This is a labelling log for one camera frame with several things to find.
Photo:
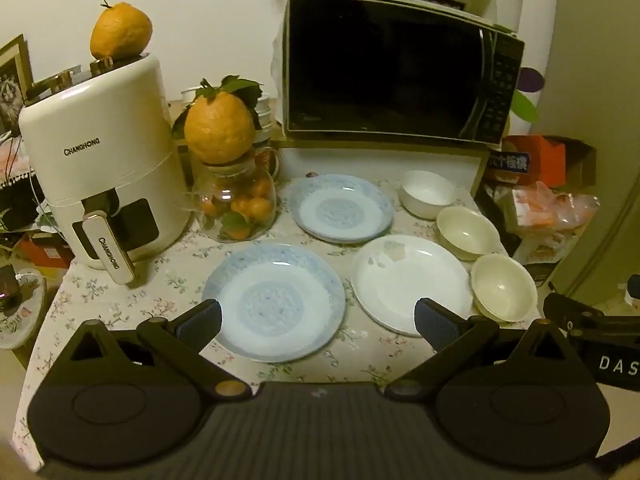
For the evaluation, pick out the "blue patterned plate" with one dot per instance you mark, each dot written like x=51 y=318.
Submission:
x=340 y=207
x=272 y=300

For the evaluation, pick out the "floral tablecloth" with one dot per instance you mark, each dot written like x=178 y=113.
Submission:
x=175 y=280

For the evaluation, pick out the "white microwave stand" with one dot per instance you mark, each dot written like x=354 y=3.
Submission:
x=375 y=160

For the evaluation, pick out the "framed picture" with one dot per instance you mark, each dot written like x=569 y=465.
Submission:
x=12 y=85

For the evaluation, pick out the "stack of white containers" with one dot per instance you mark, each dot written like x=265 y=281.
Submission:
x=264 y=120

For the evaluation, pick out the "cluster of small oranges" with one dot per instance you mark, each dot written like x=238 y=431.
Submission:
x=247 y=207

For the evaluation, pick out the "glass jar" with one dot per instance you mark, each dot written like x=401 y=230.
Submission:
x=235 y=170

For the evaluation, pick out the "red gift box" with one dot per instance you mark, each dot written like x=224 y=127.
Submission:
x=540 y=160

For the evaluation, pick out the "black microwave oven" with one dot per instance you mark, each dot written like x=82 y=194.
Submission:
x=380 y=65

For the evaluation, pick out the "white bowl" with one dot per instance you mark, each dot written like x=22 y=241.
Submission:
x=427 y=195

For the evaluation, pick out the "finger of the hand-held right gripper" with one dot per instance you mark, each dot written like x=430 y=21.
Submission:
x=570 y=310

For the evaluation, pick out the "red mug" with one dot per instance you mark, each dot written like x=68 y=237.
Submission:
x=265 y=162

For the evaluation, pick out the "large orange with stem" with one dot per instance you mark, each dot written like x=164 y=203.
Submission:
x=120 y=30

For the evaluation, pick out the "white snack packet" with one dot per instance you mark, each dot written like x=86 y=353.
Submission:
x=542 y=250

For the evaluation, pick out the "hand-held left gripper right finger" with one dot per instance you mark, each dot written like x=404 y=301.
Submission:
x=440 y=322

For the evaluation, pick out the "white air fryer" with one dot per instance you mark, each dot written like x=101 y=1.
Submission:
x=100 y=135

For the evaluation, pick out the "orange plastic bag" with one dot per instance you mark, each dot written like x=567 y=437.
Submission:
x=555 y=207

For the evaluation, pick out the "large orange with leaves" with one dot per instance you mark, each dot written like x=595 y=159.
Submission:
x=217 y=125

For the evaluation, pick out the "round printed tray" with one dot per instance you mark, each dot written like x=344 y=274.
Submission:
x=22 y=325

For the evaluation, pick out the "cream bowl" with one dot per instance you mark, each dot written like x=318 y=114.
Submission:
x=467 y=232
x=502 y=287

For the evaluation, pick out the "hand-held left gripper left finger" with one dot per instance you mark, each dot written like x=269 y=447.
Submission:
x=200 y=317

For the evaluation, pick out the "white plate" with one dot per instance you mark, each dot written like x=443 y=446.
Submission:
x=405 y=280

